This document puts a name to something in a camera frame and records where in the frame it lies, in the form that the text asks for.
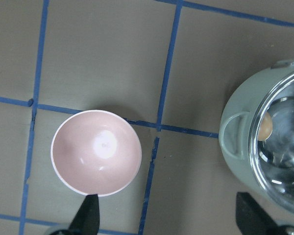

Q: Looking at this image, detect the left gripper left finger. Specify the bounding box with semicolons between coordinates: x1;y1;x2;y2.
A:
46;194;100;235

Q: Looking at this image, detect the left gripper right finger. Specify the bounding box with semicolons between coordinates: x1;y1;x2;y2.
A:
236;192;294;235

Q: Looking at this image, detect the brown egg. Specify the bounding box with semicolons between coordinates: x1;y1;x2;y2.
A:
257;112;273;141

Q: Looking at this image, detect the pink bowl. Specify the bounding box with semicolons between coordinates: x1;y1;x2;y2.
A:
50;110;142;197

